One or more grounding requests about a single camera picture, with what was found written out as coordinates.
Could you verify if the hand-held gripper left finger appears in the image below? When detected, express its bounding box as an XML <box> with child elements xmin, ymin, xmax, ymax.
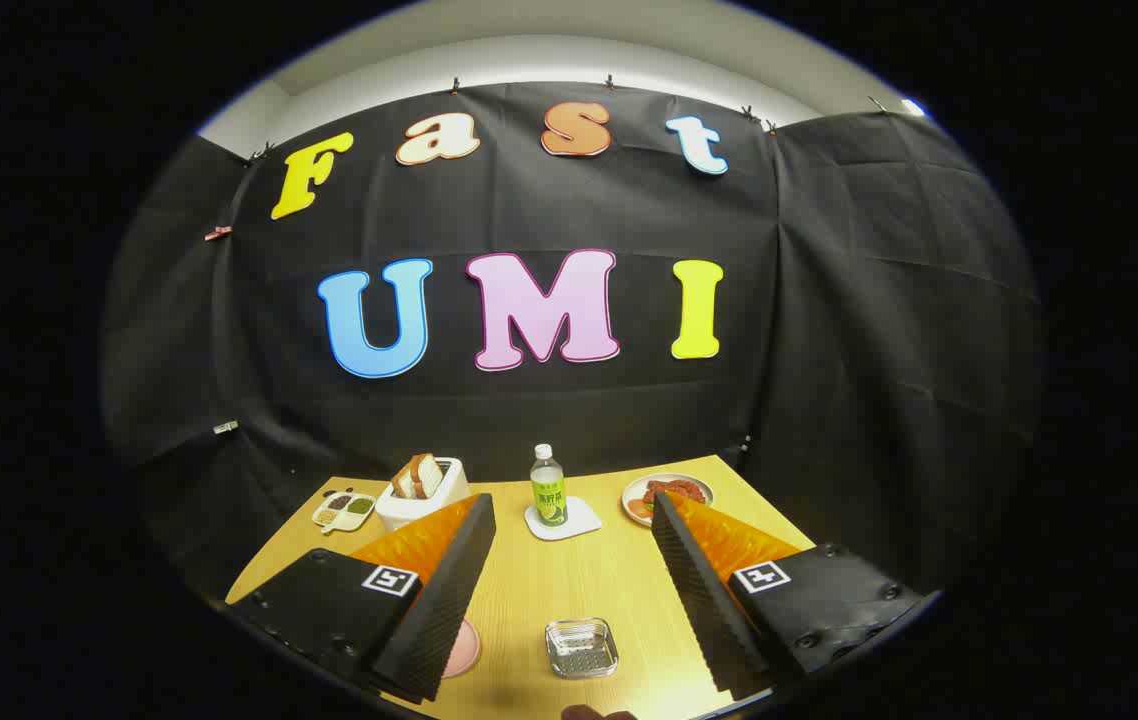
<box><xmin>227</xmin><ymin>493</ymin><xmax>497</xmax><ymax>704</ymax></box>

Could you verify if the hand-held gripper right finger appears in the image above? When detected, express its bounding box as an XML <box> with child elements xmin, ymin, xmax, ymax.
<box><xmin>651</xmin><ymin>490</ymin><xmax>930</xmax><ymax>698</ymax></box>

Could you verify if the pink plate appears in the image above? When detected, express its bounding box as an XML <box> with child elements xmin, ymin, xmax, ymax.
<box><xmin>444</xmin><ymin>617</ymin><xmax>482</xmax><ymax>679</ymax></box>

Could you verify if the white toaster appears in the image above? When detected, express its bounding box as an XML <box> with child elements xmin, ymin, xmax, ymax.
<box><xmin>375</xmin><ymin>457</ymin><xmax>471</xmax><ymax>533</ymax></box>

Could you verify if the plate of toy food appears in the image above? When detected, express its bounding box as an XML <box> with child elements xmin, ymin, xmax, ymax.
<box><xmin>621</xmin><ymin>473</ymin><xmax>715</xmax><ymax>528</ymax></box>

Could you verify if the metal drain basket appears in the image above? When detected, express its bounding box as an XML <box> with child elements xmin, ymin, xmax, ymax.
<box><xmin>545</xmin><ymin>618</ymin><xmax>620</xmax><ymax>680</ymax></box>

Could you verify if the white divided condiment dish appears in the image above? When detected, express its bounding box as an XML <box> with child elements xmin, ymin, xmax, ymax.
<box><xmin>312</xmin><ymin>491</ymin><xmax>377</xmax><ymax>533</ymax></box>

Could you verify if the white coaster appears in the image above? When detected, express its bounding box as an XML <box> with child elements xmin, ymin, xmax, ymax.
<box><xmin>525</xmin><ymin>496</ymin><xmax>602</xmax><ymax>542</ymax></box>

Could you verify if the green label drink bottle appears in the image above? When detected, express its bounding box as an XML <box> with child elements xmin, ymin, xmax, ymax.
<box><xmin>530</xmin><ymin>444</ymin><xmax>568</xmax><ymax>528</ymax></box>

